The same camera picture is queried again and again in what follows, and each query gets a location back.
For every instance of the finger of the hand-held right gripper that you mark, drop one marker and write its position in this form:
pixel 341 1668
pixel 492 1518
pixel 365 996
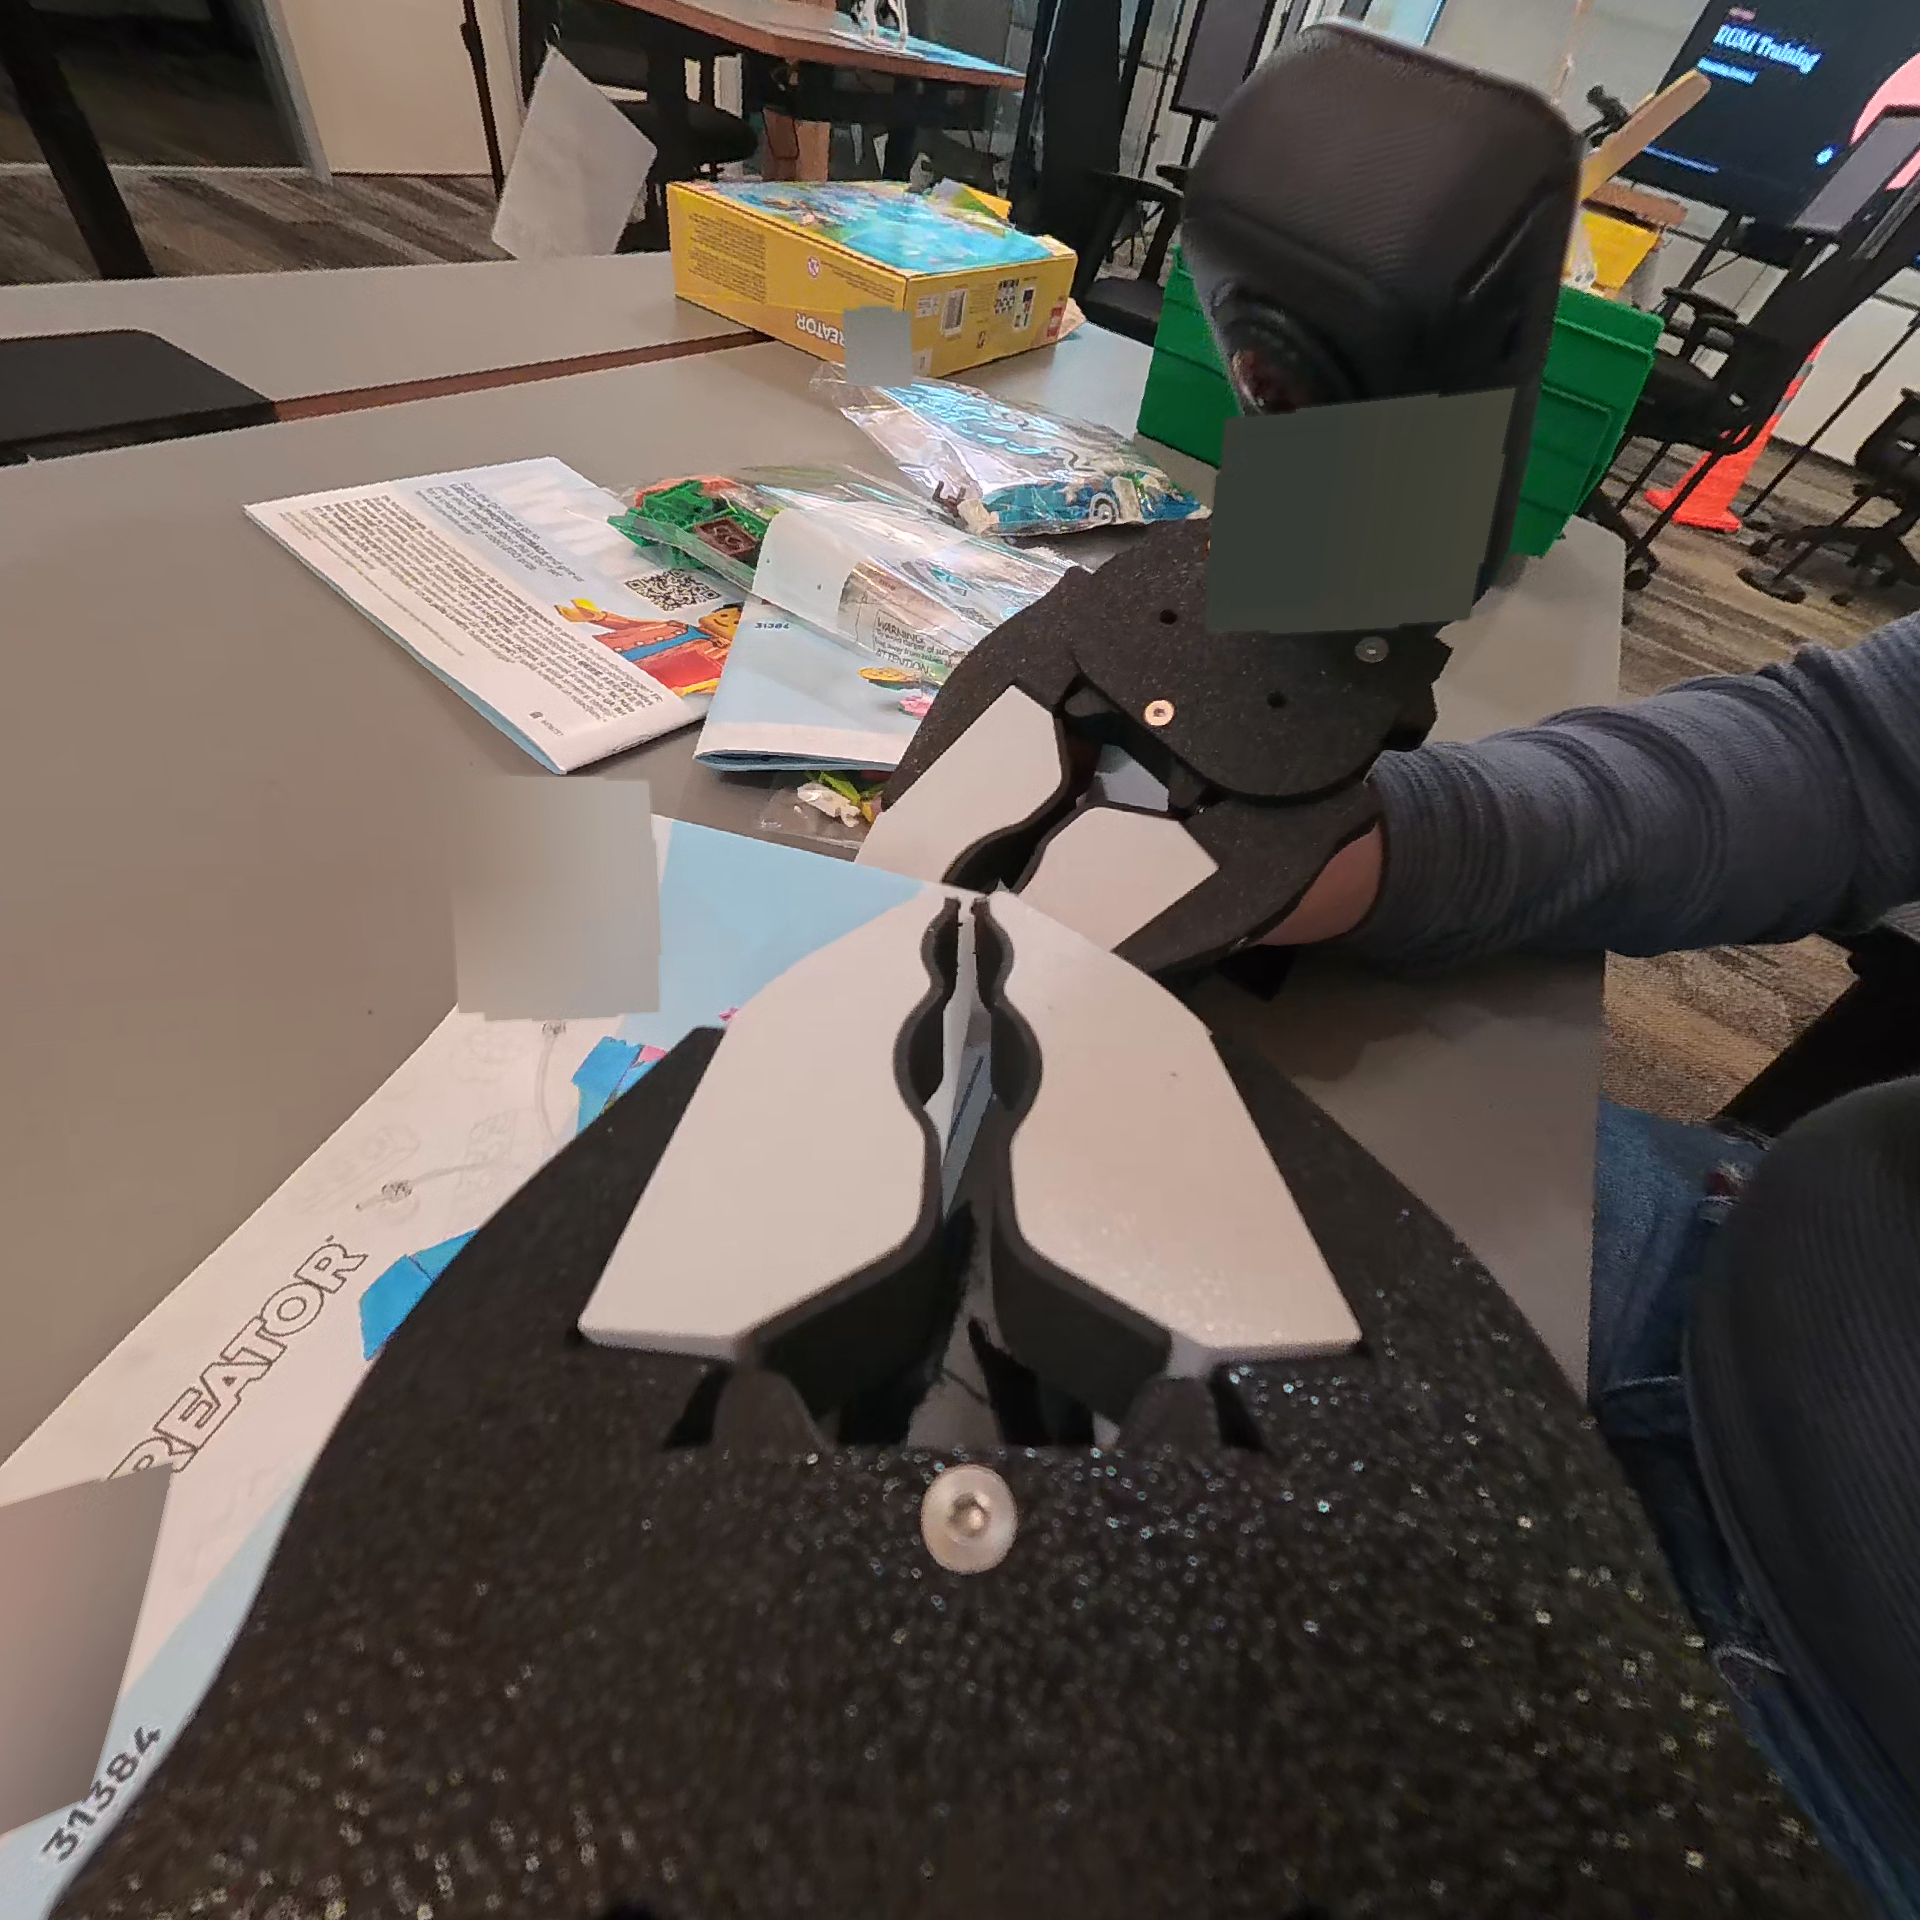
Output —
pixel 967 786
pixel 1125 870

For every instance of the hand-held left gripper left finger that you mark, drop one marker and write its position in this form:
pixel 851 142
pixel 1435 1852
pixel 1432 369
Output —
pixel 781 1170

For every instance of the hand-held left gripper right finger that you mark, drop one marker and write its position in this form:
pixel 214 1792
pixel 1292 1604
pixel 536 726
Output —
pixel 1171 1184

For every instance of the large lego instruction booklet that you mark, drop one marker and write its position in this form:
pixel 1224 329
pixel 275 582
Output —
pixel 284 1231

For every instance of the person's right forearm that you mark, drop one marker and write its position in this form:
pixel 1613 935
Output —
pixel 1651 810

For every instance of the small clear bag lego pieces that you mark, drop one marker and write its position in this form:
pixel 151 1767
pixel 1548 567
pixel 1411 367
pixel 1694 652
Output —
pixel 827 803

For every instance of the clear bag green lego pieces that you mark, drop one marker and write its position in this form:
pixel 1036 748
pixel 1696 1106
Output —
pixel 839 570

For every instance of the clear bag blue lego pieces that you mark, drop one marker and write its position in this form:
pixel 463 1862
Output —
pixel 1021 451

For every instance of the yellow lego box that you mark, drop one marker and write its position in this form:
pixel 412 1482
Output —
pixel 839 254

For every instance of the person's right hand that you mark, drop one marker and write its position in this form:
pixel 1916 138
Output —
pixel 1343 902

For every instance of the small light blue booklet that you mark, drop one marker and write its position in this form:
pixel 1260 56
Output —
pixel 796 705

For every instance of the green storage bin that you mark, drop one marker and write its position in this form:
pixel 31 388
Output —
pixel 1598 375

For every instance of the person's leg in blue jeans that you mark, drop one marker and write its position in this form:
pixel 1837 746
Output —
pixel 1651 1320

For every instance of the orange traffic cone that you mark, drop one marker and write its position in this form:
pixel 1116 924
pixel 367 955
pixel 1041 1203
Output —
pixel 1711 488

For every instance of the white text leaflet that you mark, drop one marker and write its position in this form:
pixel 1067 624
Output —
pixel 452 600

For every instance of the black office chair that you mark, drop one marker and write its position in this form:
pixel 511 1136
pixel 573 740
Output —
pixel 1891 457
pixel 1711 375

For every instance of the yellow bin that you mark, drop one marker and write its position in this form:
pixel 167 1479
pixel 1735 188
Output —
pixel 1613 247

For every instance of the person's torso in dark sweater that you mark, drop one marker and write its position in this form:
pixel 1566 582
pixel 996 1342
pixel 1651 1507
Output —
pixel 1830 1348

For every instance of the white paper sheet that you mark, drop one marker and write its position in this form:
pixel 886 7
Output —
pixel 571 164

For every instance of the wooden background table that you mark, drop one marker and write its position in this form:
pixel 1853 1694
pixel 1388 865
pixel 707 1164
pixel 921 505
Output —
pixel 839 41

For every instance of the monitor screen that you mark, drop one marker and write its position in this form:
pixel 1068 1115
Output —
pixel 1787 90

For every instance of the black pad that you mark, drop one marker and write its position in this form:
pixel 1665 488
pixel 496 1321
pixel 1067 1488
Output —
pixel 107 394

